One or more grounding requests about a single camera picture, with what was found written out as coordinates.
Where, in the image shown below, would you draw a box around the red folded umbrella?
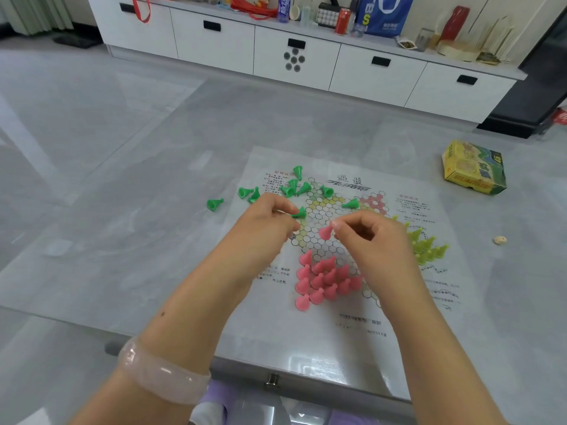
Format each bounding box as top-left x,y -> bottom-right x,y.
230,0 -> 279,21

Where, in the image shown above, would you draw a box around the person's right hand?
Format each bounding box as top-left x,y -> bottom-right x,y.
330,211 -> 434,316

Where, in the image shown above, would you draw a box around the red fabric bag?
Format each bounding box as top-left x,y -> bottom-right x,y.
131,0 -> 152,24

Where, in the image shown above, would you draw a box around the checkers board sheet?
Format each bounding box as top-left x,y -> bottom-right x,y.
212,145 -> 522,401

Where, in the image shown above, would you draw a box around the person's right forearm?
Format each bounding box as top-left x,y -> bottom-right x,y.
389,292 -> 510,425

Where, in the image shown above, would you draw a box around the group of pink game pieces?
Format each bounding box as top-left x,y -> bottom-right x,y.
295,250 -> 364,313

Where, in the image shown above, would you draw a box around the black glass cabinet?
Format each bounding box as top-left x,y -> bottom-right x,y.
478,8 -> 567,140

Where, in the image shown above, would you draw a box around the pile of mixed cone pieces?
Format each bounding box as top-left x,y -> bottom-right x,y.
206,165 -> 362,213

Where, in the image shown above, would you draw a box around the round wooden box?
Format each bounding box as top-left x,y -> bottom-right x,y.
436,39 -> 480,63

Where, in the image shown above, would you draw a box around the white sock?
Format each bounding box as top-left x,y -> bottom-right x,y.
190,401 -> 229,425

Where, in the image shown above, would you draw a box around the gold wire rack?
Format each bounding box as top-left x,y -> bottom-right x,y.
476,15 -> 517,66

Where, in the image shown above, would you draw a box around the black white checkered box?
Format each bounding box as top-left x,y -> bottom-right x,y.
315,2 -> 340,28

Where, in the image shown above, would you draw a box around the blue tote bag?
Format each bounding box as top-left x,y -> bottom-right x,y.
356,0 -> 416,38

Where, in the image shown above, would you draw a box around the pale pink jade bracelet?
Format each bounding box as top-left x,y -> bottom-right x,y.
117,336 -> 213,406

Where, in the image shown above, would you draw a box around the yellow green cardboard box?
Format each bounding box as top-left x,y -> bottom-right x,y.
441,140 -> 507,195

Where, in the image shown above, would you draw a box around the grey-green curtain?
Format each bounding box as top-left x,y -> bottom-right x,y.
0,0 -> 74,37

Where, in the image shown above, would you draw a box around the white TV cabinet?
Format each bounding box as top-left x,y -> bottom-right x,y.
86,0 -> 529,125

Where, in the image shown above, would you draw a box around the red soda can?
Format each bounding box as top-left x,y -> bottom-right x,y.
334,7 -> 352,36

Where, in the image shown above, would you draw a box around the red vase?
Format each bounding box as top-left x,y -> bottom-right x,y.
438,5 -> 471,42

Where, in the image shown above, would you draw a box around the person's left forearm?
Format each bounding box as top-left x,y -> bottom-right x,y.
69,265 -> 249,425

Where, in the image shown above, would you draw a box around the glass cup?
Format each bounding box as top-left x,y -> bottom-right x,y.
415,27 -> 435,53

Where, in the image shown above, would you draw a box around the purple slipper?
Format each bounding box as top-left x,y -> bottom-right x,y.
199,379 -> 236,425
330,409 -> 369,425

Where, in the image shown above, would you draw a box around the person's left hand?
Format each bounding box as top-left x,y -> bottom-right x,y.
211,193 -> 307,302

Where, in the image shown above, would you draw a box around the yellow-green cone game pieces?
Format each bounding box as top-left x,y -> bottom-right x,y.
389,215 -> 451,266

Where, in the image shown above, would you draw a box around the black floor mat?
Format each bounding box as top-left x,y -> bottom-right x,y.
52,35 -> 103,49

